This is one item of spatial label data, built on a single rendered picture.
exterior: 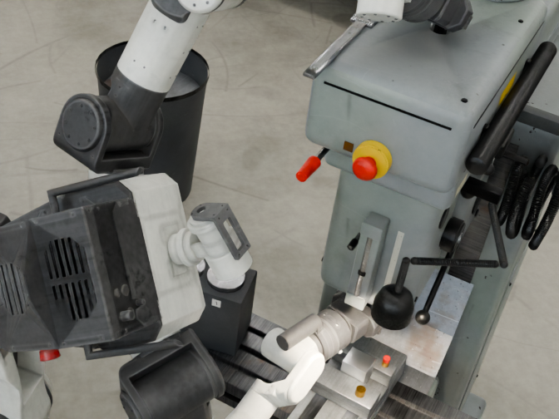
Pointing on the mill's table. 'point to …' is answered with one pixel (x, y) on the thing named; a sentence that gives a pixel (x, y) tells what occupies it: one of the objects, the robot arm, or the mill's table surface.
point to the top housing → (424, 88)
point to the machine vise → (379, 377)
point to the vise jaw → (345, 391)
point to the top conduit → (510, 110)
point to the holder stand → (225, 310)
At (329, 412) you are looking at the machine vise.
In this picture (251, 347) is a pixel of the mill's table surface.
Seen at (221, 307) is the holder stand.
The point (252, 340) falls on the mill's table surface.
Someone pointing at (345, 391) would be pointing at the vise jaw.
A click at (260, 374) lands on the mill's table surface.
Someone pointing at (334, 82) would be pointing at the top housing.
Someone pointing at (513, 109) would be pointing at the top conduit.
